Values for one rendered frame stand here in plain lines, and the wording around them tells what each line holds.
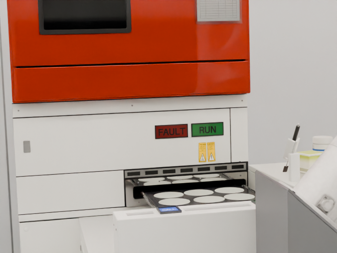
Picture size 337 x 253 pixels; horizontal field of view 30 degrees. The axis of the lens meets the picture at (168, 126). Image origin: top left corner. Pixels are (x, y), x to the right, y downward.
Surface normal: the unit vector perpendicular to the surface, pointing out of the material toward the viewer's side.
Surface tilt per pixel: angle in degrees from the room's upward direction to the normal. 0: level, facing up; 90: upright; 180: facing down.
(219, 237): 90
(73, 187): 90
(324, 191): 73
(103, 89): 90
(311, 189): 60
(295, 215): 90
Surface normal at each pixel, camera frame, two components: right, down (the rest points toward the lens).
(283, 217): -0.99, 0.04
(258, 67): 0.21, 0.10
